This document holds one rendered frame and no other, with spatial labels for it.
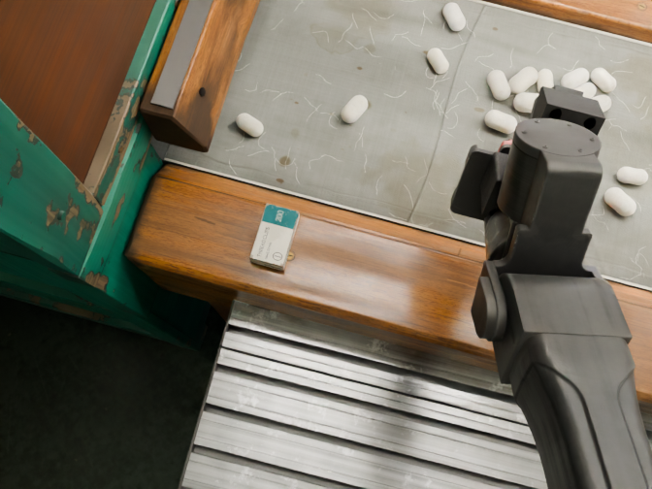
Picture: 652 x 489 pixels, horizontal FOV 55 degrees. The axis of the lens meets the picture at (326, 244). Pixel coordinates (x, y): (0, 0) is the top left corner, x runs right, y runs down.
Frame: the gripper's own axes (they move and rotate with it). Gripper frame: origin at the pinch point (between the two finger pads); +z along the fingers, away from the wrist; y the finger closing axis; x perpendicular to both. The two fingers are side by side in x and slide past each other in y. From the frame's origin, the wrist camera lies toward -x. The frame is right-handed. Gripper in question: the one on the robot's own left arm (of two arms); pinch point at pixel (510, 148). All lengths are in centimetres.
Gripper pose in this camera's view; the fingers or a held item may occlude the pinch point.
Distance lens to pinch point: 65.8
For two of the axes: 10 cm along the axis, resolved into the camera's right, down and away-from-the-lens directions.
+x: -1.9, 7.8, 6.0
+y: -9.7, -2.6, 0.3
